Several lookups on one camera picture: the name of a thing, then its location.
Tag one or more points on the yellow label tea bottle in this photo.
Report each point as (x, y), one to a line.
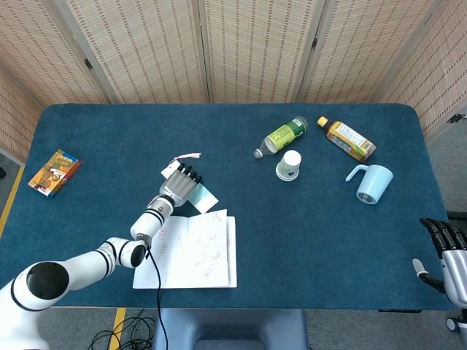
(348, 138)

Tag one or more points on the blue bookmark with pink tassel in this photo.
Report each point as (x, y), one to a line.
(204, 197)

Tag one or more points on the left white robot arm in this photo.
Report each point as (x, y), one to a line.
(149, 218)

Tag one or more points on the woven bamboo folding screen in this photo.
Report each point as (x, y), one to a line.
(146, 47)

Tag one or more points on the green label plastic bottle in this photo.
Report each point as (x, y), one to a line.
(282, 136)

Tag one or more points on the light blue plastic mug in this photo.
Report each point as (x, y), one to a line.
(374, 184)

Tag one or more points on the white notebook with orange spine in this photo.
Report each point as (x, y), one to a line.
(197, 255)

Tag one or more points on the teal table cloth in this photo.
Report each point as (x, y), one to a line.
(292, 237)

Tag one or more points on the grey blue robot torso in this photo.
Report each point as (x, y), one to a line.
(233, 328)

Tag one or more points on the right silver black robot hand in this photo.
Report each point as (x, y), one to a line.
(456, 266)

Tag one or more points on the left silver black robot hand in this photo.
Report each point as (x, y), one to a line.
(177, 186)

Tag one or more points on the floral white paper cup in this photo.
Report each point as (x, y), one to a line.
(290, 166)

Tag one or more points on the colourful orange cardboard box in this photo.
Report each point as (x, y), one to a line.
(54, 173)

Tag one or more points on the black caster wheel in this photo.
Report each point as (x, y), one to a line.
(453, 324)

